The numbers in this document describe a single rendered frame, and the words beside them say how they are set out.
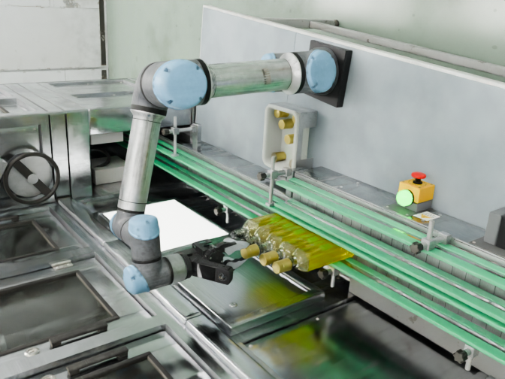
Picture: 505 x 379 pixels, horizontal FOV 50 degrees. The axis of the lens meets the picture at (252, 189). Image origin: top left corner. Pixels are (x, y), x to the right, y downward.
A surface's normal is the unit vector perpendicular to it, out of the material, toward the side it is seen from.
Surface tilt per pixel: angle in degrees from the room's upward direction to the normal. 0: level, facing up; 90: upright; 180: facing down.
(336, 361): 91
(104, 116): 90
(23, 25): 90
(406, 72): 0
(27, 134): 90
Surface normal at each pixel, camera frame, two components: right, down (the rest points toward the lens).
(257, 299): 0.05, -0.94
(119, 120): 0.60, 0.30
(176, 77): 0.41, 0.18
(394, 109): -0.80, 0.16
